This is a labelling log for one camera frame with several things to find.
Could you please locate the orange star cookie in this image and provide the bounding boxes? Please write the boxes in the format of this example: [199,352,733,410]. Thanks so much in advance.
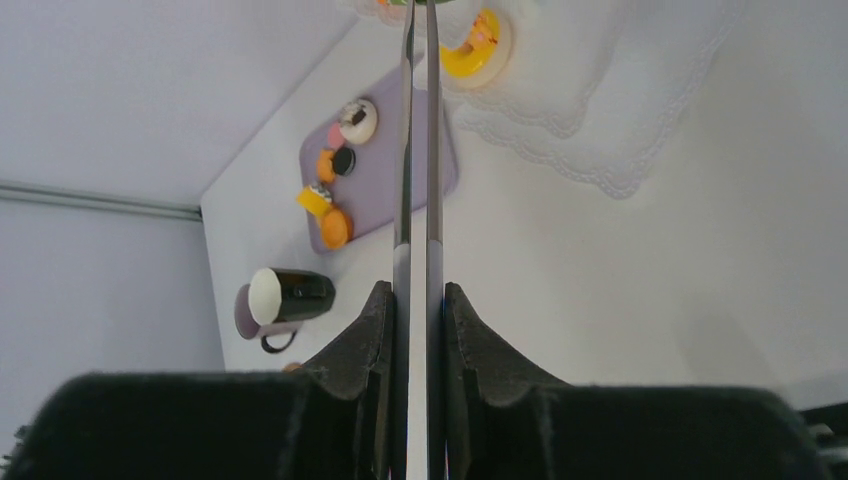
[315,149,336,184]

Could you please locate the yellow frosted donut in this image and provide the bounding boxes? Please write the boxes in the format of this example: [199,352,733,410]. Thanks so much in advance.
[440,8,514,90]

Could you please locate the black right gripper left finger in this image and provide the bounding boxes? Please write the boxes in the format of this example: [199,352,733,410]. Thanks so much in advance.
[3,281,395,479]

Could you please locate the lavender serving tray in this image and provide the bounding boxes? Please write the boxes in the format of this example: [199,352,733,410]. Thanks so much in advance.
[299,67,459,255]

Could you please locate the purple mug black handle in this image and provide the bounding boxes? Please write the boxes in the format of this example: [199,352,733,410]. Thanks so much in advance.
[233,284,303,354]

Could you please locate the orange egg tart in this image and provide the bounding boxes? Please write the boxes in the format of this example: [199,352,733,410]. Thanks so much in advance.
[320,208,353,250]

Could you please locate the white chocolate drizzled donut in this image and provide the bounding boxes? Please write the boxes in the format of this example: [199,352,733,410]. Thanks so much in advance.
[338,98,379,145]

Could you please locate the black sandwich cookie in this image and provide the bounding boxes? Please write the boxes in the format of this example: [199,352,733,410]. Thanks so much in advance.
[331,147,356,177]

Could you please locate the yellow cheese cake wedge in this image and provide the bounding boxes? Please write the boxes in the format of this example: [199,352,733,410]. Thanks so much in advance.
[296,183,333,218]

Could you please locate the black mug white inside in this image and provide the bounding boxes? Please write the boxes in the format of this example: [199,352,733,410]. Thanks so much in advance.
[248,267,336,326]

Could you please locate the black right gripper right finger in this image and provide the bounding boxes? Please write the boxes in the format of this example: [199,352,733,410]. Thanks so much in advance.
[444,283,832,479]

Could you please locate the white three tier stand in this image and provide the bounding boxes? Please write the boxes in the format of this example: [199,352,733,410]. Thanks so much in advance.
[337,0,750,201]

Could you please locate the woven rattan coaster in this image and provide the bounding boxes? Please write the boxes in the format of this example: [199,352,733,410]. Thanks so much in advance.
[282,362,302,373]

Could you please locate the aluminium frame post left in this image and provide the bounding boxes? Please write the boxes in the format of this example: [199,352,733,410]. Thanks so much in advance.
[1,180,203,223]

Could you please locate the pink macaron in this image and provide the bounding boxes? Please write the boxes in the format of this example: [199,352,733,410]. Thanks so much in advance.
[327,122,346,151]

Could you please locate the steel white serving tongs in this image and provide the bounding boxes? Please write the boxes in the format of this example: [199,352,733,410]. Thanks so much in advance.
[391,1,448,479]

